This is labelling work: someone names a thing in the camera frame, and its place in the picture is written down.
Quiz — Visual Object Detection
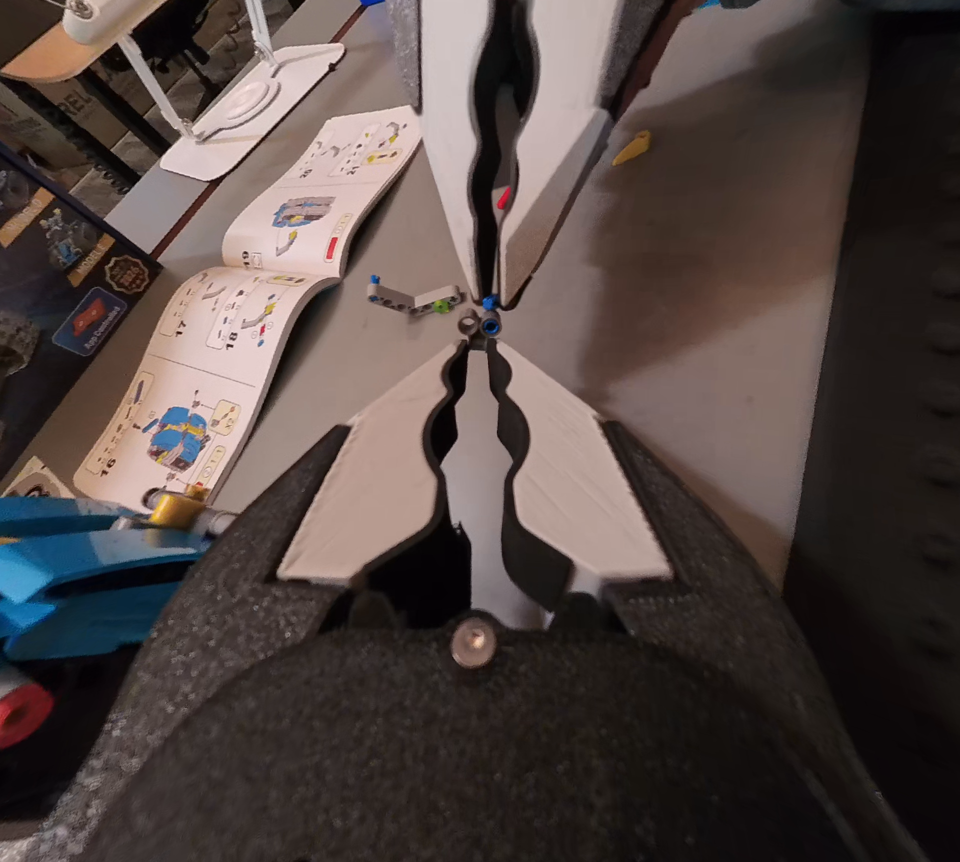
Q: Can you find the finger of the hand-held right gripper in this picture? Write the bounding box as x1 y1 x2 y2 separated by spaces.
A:
417 0 498 302
497 0 644 309

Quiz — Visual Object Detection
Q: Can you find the grey connector brick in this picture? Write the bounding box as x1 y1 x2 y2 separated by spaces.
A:
459 309 502 353

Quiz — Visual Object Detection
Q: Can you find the grey angled beam brick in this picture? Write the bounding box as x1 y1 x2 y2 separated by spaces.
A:
366 273 462 319

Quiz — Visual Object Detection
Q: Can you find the grey desk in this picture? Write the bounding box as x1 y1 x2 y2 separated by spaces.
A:
0 0 875 653

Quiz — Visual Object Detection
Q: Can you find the robot kit box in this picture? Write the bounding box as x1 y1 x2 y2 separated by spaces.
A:
0 142 165 480

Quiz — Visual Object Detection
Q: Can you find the shelf with cardboard boxes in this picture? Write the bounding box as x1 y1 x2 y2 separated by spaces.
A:
0 0 331 218

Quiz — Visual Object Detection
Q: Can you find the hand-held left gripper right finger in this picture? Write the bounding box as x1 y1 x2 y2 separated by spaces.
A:
484 339 672 583

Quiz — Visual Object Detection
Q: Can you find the instruction booklet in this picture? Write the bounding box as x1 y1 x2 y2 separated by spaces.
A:
73 106 423 509

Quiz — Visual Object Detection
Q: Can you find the blue toy robot model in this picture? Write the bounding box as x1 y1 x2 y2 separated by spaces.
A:
0 483 241 803

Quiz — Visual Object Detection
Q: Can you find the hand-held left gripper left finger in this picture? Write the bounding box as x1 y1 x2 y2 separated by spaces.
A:
277 341 469 587

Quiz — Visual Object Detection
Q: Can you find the white desk lamp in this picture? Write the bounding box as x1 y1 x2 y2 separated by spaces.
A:
0 0 348 184

